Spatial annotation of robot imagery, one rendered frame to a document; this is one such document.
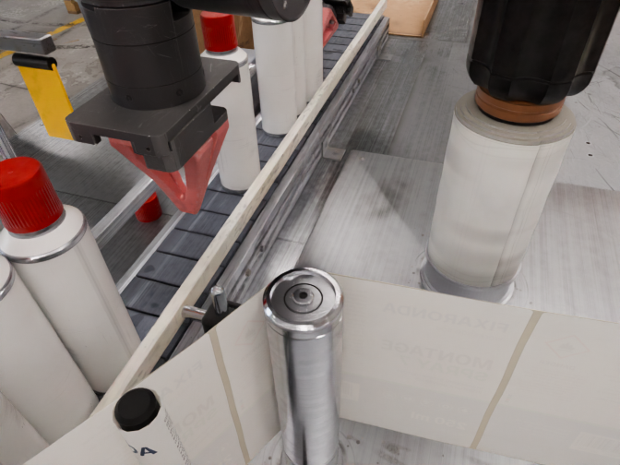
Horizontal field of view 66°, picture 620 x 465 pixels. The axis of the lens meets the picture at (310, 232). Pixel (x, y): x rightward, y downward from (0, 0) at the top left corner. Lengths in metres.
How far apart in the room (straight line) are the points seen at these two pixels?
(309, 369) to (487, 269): 0.23
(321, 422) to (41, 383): 0.18
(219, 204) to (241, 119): 0.11
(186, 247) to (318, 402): 0.31
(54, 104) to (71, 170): 0.45
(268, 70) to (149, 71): 0.38
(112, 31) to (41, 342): 0.19
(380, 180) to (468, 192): 0.24
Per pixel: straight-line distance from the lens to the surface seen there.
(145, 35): 0.28
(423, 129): 0.82
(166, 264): 0.52
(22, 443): 0.36
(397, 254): 0.51
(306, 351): 0.22
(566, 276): 0.54
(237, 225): 0.50
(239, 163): 0.57
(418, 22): 1.28
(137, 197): 0.48
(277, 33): 0.63
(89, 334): 0.38
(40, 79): 0.36
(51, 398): 0.38
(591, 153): 0.84
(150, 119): 0.29
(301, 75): 0.71
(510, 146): 0.35
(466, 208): 0.39
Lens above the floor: 1.24
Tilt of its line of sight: 42 degrees down
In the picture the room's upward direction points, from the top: 2 degrees counter-clockwise
